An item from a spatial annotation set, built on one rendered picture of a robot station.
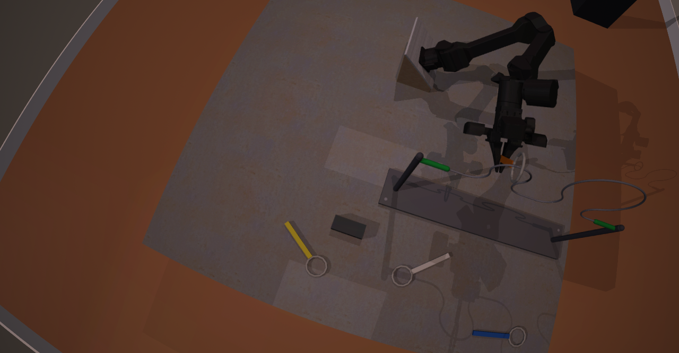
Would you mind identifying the dark blue handle with grey loop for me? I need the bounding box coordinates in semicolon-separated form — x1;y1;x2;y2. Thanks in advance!
472;327;526;347

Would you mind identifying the orange handle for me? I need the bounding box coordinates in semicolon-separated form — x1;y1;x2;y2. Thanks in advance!
500;151;526;184

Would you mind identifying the yellow handle with grey loop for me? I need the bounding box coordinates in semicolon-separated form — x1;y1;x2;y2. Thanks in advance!
285;221;328;277

